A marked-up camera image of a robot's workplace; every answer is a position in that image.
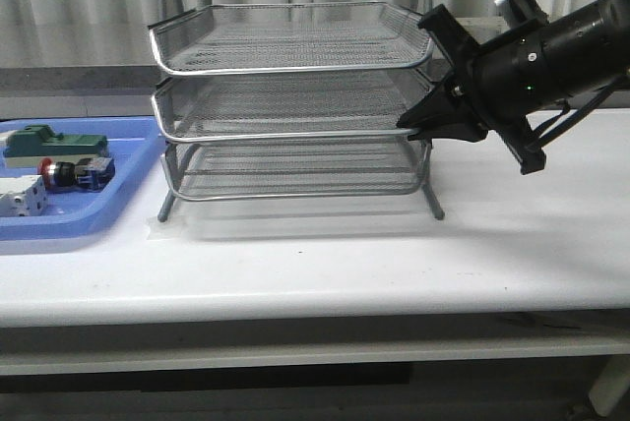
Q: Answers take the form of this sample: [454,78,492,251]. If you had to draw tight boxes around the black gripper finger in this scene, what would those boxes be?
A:
[407,111,488,143]
[396,83,455,128]

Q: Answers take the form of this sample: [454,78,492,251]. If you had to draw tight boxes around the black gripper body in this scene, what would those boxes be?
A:
[419,5,546,175]

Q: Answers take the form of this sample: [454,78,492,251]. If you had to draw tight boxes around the red emergency stop button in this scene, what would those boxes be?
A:
[37,156,116,192]

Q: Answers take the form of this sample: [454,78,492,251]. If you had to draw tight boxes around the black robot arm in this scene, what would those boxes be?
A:
[397,0,629,174]

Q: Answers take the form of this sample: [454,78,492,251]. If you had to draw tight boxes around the white table leg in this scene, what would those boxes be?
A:
[588,354,630,417]

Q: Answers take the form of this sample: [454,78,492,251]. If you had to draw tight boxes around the dark stone counter ledge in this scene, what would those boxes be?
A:
[0,16,630,97]

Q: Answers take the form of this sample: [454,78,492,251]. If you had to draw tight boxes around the blue plastic tray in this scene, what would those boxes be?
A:
[1,116,165,241]

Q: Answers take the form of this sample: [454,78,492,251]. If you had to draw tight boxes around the white circuit breaker block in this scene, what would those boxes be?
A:
[1,175,48,217]

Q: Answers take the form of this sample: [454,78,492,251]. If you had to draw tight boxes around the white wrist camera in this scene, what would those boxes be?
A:
[494,0,548,30]

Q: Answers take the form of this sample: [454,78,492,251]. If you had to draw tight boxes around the green beige switch block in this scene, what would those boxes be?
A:
[3,124,110,168]

